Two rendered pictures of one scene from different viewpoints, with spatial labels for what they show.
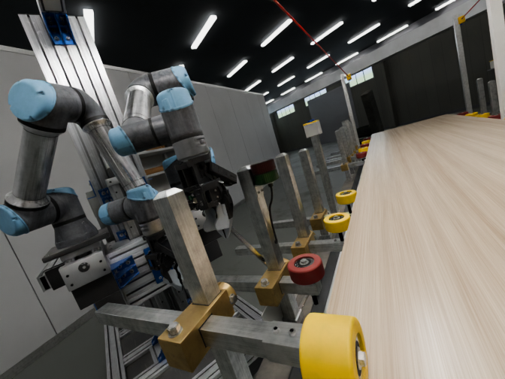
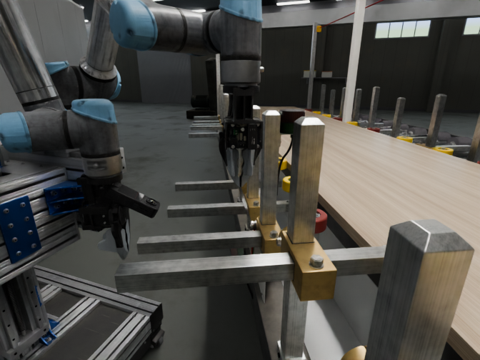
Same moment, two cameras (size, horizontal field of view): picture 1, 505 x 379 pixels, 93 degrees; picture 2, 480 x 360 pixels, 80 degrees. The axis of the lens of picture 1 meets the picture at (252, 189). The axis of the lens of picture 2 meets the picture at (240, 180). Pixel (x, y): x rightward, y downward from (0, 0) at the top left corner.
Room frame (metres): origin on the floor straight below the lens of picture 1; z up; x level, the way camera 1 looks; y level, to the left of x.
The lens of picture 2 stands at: (0.10, 0.46, 1.22)
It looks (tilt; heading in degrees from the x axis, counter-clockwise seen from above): 19 degrees down; 323
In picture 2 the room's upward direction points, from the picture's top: straight up
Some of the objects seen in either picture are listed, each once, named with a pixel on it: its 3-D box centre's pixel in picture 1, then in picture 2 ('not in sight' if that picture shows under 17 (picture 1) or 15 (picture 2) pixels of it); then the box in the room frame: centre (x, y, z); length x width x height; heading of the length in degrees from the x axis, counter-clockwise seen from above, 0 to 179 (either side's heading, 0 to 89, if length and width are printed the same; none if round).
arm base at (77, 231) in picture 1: (74, 229); not in sight; (1.00, 0.77, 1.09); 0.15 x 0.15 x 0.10
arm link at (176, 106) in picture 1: (179, 116); (239, 28); (0.57, 0.11, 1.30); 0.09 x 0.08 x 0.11; 9
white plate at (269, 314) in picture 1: (284, 297); (255, 255); (0.63, 0.01, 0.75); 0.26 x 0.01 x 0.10; 149
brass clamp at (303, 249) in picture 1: (304, 244); (253, 205); (0.79, -0.12, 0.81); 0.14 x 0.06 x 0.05; 149
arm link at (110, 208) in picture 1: (122, 209); (40, 130); (0.79, 0.43, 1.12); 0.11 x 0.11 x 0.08; 75
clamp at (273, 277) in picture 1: (276, 280); (270, 234); (0.57, 0.01, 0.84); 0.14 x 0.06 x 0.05; 149
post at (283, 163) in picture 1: (299, 219); (252, 178); (0.80, -0.13, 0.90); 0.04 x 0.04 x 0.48; 59
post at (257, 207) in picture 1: (272, 253); (268, 207); (0.59, 0.00, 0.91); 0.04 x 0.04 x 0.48; 59
